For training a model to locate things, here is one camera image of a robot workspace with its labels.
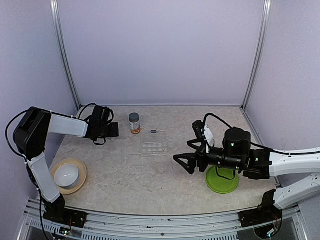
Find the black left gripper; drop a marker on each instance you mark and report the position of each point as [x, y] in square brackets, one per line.
[114, 131]

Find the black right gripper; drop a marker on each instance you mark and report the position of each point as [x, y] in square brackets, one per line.
[192, 157]

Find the clear plastic pill organizer box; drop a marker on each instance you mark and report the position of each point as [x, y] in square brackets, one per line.
[154, 142]

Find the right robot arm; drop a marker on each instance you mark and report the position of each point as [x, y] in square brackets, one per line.
[239, 155]

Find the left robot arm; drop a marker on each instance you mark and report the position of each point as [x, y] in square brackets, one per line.
[27, 135]

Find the green plate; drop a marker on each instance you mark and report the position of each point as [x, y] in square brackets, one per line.
[221, 180]

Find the beige plate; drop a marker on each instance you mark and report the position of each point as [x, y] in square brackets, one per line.
[82, 174]

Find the white bowl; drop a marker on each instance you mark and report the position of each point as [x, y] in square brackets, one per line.
[67, 176]

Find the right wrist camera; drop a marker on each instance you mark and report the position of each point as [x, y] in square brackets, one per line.
[203, 135]

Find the front aluminium rail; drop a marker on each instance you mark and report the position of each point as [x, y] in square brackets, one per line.
[115, 226]

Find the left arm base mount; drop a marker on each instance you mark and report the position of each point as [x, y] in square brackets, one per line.
[58, 213]

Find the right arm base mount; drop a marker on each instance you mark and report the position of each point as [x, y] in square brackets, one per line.
[263, 213]

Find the left aluminium frame post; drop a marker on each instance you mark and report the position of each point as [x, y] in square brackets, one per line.
[54, 6]

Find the aluminium frame post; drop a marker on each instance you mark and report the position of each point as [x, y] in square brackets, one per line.
[54, 6]
[258, 53]

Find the right aluminium frame post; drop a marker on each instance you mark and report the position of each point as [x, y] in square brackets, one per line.
[258, 53]

